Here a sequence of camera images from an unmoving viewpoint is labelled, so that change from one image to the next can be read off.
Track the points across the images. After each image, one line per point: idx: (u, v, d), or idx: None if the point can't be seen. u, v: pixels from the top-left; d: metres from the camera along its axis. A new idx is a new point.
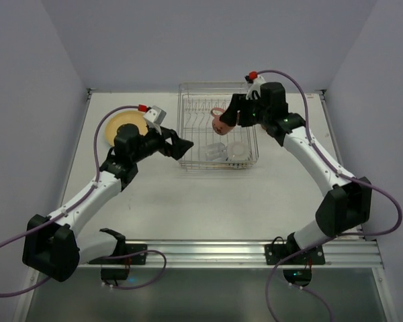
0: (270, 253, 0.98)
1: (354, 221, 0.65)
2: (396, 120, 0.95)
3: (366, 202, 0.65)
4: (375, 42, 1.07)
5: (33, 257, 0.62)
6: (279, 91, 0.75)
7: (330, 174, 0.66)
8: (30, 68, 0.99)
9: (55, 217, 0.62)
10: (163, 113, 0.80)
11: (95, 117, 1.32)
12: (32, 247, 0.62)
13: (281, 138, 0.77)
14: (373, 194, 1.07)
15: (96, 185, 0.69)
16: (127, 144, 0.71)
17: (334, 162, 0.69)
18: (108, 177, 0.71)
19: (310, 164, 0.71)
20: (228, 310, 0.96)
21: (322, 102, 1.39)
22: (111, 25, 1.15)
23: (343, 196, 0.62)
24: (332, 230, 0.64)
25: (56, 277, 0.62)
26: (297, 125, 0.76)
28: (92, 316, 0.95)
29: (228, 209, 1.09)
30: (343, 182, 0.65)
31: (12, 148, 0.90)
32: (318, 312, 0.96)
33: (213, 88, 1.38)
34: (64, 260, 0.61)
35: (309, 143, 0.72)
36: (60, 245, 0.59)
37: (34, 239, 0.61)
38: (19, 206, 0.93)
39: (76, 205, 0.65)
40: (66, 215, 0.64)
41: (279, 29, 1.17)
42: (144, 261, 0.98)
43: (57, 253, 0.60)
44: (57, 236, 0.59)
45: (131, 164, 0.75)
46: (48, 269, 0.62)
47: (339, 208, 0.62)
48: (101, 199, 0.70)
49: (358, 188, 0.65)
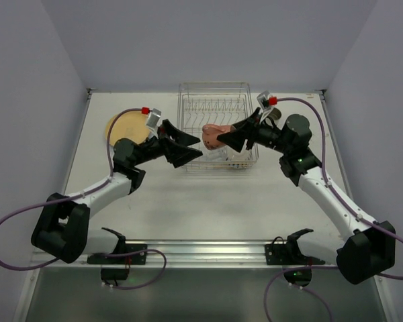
0: (270, 253, 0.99)
1: (379, 266, 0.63)
2: (396, 120, 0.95)
3: (391, 250, 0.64)
4: (375, 42, 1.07)
5: (43, 236, 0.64)
6: (304, 135, 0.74)
7: (350, 218, 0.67)
8: (29, 68, 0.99)
9: (74, 196, 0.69)
10: (154, 115, 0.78)
11: (96, 117, 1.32)
12: (46, 224, 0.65)
13: (296, 178, 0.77)
14: (373, 194, 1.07)
15: (110, 180, 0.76)
16: (125, 161, 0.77)
17: (354, 204, 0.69)
18: (120, 176, 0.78)
19: (329, 206, 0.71)
20: (228, 310, 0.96)
21: (322, 102, 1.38)
22: (111, 25, 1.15)
23: (366, 242, 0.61)
24: (354, 275, 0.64)
25: (65, 256, 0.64)
26: (312, 165, 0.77)
28: (91, 316, 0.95)
29: (228, 209, 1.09)
30: (364, 227, 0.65)
31: (12, 147, 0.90)
32: (317, 313, 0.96)
33: (213, 88, 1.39)
34: (76, 237, 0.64)
35: (326, 186, 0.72)
36: (76, 219, 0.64)
37: (50, 216, 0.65)
38: (19, 207, 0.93)
39: (93, 191, 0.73)
40: (82, 196, 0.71)
41: (279, 29, 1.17)
42: (144, 261, 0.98)
43: (72, 229, 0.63)
44: (74, 210, 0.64)
45: (136, 171, 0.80)
46: (56, 247, 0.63)
47: (362, 254, 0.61)
48: (111, 194, 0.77)
49: (381, 233, 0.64)
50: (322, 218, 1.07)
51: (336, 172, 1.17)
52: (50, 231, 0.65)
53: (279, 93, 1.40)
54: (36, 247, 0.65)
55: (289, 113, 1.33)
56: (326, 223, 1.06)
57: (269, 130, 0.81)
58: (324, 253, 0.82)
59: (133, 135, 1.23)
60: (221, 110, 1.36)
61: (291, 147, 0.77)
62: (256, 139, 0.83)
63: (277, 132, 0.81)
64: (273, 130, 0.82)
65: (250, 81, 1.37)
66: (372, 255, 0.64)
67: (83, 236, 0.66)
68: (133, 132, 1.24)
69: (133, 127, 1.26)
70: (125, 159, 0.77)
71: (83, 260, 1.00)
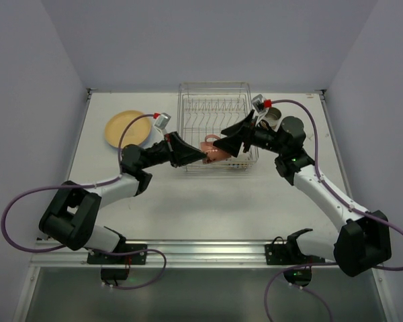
0: (270, 253, 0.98)
1: (375, 257, 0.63)
2: (396, 121, 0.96)
3: (387, 240, 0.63)
4: (375, 41, 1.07)
5: (53, 220, 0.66)
6: (299, 135, 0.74)
7: (342, 209, 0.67)
8: (29, 67, 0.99)
9: (87, 185, 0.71)
10: (165, 118, 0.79)
11: (96, 117, 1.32)
12: (56, 209, 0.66)
13: (291, 177, 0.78)
14: (373, 194, 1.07)
15: (120, 177, 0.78)
16: (132, 166, 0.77)
17: (346, 196, 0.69)
18: (129, 176, 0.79)
19: (322, 201, 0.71)
20: (227, 311, 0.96)
21: (322, 102, 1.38)
22: (111, 25, 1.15)
23: (360, 231, 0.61)
24: (350, 267, 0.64)
25: (70, 243, 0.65)
26: (306, 164, 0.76)
28: (92, 316, 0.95)
29: (228, 208, 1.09)
30: (356, 217, 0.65)
31: (11, 147, 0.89)
32: (317, 313, 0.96)
33: (212, 88, 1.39)
34: (85, 224, 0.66)
35: (318, 181, 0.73)
36: (88, 205, 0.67)
37: (62, 201, 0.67)
38: (19, 207, 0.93)
39: (105, 184, 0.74)
40: (95, 187, 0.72)
41: (279, 29, 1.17)
42: (144, 261, 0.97)
43: (80, 216, 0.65)
44: (86, 198, 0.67)
45: (143, 174, 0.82)
46: (66, 232, 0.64)
47: (356, 245, 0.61)
48: (121, 192, 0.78)
49: (374, 223, 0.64)
50: (322, 219, 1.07)
51: (336, 172, 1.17)
52: (60, 216, 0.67)
53: (279, 94, 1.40)
54: (43, 231, 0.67)
55: (288, 113, 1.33)
56: (326, 223, 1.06)
57: (264, 133, 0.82)
58: (322, 253, 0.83)
59: (133, 135, 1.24)
60: (221, 110, 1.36)
61: (287, 149, 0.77)
62: (253, 141, 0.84)
63: (273, 133, 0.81)
64: (269, 132, 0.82)
65: (250, 81, 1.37)
66: (368, 247, 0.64)
67: (91, 226, 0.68)
68: (133, 132, 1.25)
69: (133, 127, 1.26)
70: (132, 164, 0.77)
71: (84, 260, 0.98)
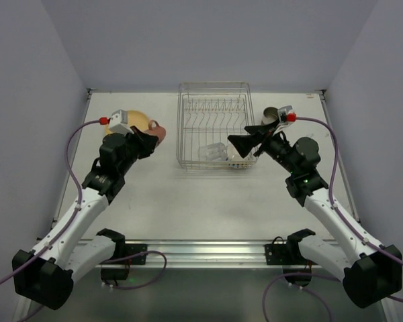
0: (270, 253, 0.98)
1: (385, 290, 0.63)
2: (397, 119, 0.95)
3: (399, 274, 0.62)
4: (376, 40, 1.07)
5: (27, 292, 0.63)
6: (314, 158, 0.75)
7: (356, 241, 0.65)
8: (28, 66, 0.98)
9: (39, 252, 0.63)
10: (123, 113, 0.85)
11: (96, 116, 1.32)
12: (22, 284, 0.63)
13: (302, 198, 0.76)
14: (373, 194, 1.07)
15: (79, 208, 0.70)
16: (113, 153, 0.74)
17: (359, 227, 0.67)
18: (90, 196, 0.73)
19: (335, 230, 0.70)
20: (228, 310, 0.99)
21: (322, 102, 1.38)
22: (111, 24, 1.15)
23: (373, 267, 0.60)
24: (363, 299, 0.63)
25: (53, 306, 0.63)
26: (318, 186, 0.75)
28: (93, 316, 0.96)
29: (228, 209, 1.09)
30: (371, 250, 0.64)
31: (10, 147, 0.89)
32: (318, 313, 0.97)
33: (212, 89, 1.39)
34: (56, 290, 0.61)
35: (332, 208, 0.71)
36: (48, 278, 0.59)
37: (22, 277, 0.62)
38: (19, 208, 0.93)
39: (60, 235, 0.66)
40: (50, 247, 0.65)
41: (280, 28, 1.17)
42: (144, 261, 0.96)
43: (46, 288, 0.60)
44: (43, 270, 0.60)
45: (116, 176, 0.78)
46: (45, 299, 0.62)
47: (368, 280, 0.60)
48: (87, 220, 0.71)
49: (387, 257, 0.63)
50: None
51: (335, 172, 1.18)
52: (31, 284, 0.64)
53: (279, 94, 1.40)
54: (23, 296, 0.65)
55: None
56: None
57: (279, 145, 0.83)
58: (320, 260, 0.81)
59: None
60: (221, 110, 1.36)
61: (299, 170, 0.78)
62: (266, 148, 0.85)
63: (287, 148, 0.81)
64: (285, 145, 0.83)
65: (250, 81, 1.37)
66: (379, 279, 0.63)
67: (65, 280, 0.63)
68: None
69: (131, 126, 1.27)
70: (113, 150, 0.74)
71: None
